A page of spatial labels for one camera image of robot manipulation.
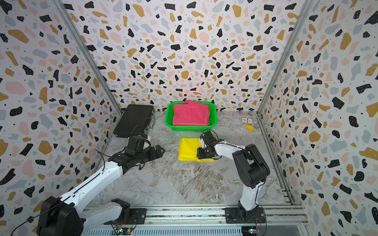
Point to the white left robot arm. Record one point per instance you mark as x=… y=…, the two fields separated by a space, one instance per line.
x=67 y=216

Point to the small yellow block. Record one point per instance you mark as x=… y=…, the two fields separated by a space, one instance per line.
x=249 y=127

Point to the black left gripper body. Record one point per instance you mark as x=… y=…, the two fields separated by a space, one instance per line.
x=145 y=155

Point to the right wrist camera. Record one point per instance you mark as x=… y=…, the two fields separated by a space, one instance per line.
x=207 y=138

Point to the playing card box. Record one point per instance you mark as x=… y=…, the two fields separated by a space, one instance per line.
x=247 y=121

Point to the aluminium corner post left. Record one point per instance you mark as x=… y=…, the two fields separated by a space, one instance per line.
x=61 y=10

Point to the black briefcase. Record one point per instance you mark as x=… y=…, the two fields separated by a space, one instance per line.
x=135 y=120

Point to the aluminium corner post right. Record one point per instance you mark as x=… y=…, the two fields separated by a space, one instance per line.
x=289 y=46

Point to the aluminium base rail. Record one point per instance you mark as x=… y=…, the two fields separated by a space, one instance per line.
x=209 y=220

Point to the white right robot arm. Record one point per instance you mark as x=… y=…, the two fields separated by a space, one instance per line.
x=250 y=164

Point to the green plastic basket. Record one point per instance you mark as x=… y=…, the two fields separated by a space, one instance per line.
x=170 y=113

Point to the aluminium corner post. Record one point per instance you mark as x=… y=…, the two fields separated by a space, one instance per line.
x=61 y=10
x=289 y=46

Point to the pink raincoat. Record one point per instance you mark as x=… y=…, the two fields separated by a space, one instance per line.
x=191 y=113

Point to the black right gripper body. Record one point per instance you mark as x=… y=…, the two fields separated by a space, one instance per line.
x=202 y=153

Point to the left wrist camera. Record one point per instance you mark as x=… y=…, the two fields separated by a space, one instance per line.
x=138 y=144

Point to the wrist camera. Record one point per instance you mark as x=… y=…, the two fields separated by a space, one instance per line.
x=207 y=138
x=138 y=144

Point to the plain yellow raincoat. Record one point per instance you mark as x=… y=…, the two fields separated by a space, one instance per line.
x=188 y=150

